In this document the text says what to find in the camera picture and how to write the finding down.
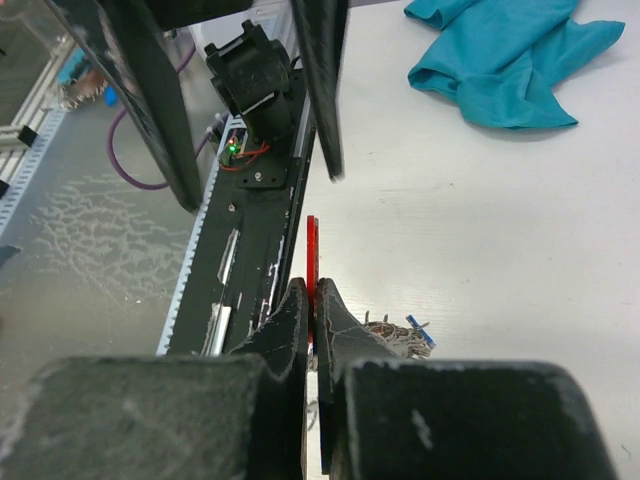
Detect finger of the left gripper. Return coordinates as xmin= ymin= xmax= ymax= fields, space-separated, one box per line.
xmin=315 ymin=278 xmax=616 ymax=479
xmin=1 ymin=278 xmax=308 ymax=479

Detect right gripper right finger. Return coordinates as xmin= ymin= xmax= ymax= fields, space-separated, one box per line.
xmin=291 ymin=0 xmax=348 ymax=181

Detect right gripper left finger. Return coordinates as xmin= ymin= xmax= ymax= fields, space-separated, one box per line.
xmin=47 ymin=1 xmax=202 ymax=212

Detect silver keyring with keys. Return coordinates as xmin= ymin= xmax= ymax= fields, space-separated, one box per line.
xmin=363 ymin=311 xmax=436 ymax=360

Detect teal cloth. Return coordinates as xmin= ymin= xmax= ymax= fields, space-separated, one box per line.
xmin=404 ymin=0 xmax=625 ymax=130

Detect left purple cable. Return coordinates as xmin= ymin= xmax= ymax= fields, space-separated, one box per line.
xmin=108 ymin=44 xmax=211 ymax=192

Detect white slotted cable duct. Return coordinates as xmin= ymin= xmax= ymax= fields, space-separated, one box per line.
xmin=1 ymin=108 xmax=232 ymax=357

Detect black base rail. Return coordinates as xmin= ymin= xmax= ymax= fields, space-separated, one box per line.
xmin=164 ymin=69 xmax=315 ymax=356

